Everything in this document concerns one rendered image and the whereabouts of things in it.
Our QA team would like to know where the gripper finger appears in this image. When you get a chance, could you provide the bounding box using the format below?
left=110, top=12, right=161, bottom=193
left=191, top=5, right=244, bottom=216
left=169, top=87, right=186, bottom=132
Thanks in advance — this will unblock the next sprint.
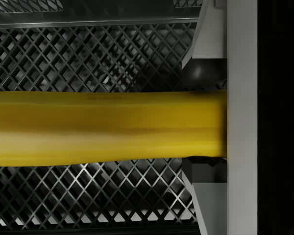
left=181, top=157, right=228, bottom=235
left=181, top=0, right=228, bottom=93

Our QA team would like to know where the banana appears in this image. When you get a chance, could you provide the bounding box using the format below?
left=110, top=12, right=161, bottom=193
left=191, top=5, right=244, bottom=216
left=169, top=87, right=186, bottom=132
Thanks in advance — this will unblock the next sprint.
left=0, top=89, right=229, bottom=168

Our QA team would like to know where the dark grey basket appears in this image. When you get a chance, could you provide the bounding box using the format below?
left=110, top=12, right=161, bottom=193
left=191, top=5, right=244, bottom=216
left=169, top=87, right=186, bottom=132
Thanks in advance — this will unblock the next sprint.
left=0, top=0, right=228, bottom=235

